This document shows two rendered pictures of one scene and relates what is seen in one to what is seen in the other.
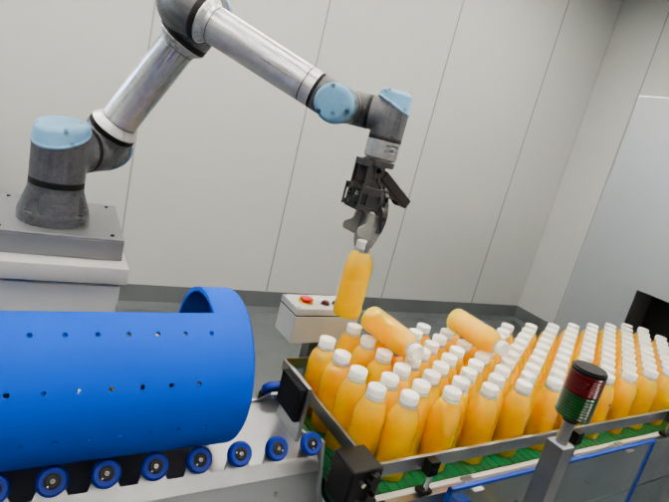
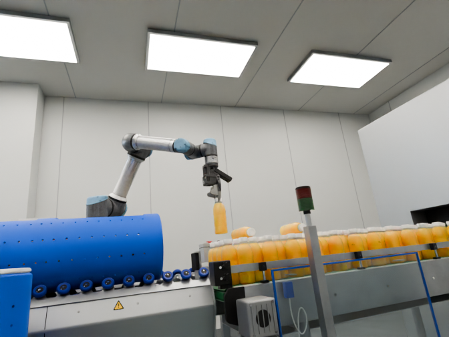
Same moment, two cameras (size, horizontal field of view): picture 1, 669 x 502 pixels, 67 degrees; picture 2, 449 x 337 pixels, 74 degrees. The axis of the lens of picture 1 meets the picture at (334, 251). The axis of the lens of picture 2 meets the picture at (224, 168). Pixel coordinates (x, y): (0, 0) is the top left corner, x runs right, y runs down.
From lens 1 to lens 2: 0.82 m
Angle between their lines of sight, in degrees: 33
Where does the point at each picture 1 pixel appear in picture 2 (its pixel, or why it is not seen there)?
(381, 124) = (206, 150)
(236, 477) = (168, 287)
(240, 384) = (156, 234)
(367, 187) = (208, 174)
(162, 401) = (123, 241)
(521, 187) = (370, 218)
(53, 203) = not seen: hidden behind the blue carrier
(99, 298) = not seen: hidden behind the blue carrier
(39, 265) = not seen: hidden behind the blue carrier
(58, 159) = (95, 207)
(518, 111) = (344, 180)
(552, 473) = (310, 240)
